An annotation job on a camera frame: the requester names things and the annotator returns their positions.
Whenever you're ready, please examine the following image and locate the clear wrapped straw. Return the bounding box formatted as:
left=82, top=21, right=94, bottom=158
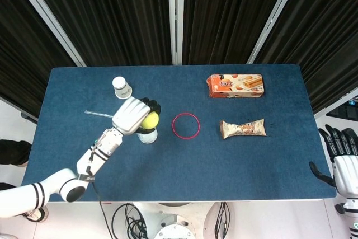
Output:
left=84, top=110, right=114, bottom=119

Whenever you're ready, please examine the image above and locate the beige brown snack wrapper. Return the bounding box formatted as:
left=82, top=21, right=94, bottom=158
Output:
left=219, top=118, right=266, bottom=140

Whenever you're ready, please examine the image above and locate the blue table cloth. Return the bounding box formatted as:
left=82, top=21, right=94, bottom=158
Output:
left=21, top=64, right=337, bottom=203

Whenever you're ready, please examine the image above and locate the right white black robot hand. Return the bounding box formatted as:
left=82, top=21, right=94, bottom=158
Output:
left=309, top=124, right=358, bottom=195

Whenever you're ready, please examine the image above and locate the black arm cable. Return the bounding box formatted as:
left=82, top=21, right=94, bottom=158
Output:
left=86, top=143, right=113, bottom=239

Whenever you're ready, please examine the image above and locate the white frame post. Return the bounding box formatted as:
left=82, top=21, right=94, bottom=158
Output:
left=7, top=0, right=87, bottom=68
left=246, top=0, right=305, bottom=65
left=167, top=0, right=186, bottom=66

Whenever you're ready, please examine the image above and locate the yellow tennis ball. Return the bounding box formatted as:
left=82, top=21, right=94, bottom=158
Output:
left=140, top=112, right=160, bottom=130

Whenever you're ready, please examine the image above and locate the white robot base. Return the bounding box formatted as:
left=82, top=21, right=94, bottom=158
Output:
left=134, top=201, right=222, bottom=239

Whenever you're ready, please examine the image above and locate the red ring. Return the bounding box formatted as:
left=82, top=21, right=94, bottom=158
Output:
left=172, top=112, right=201, bottom=140

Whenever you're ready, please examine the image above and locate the orange biscuit box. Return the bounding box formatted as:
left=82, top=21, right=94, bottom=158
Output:
left=206, top=73, right=265, bottom=99

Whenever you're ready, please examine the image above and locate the black object beside table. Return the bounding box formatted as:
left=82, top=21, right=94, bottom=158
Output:
left=0, top=139, right=32, bottom=167

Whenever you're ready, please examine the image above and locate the white paper cup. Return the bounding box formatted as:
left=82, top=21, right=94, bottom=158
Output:
left=112, top=76, right=133, bottom=100

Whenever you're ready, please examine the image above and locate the black cable bundle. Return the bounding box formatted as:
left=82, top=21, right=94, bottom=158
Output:
left=111, top=202, right=148, bottom=239
left=214, top=201, right=232, bottom=236

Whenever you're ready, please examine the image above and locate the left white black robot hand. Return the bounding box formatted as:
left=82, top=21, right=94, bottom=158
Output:
left=111, top=96, right=162, bottom=136

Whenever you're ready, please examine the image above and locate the dark pleated curtain panel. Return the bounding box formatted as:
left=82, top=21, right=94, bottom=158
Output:
left=25, top=0, right=173, bottom=68
left=0, top=0, right=78, bottom=119
left=181, top=0, right=293, bottom=66
left=253, top=0, right=358, bottom=114

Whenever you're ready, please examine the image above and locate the dark screen device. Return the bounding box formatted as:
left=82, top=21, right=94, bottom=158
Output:
left=326, top=100, right=358, bottom=123

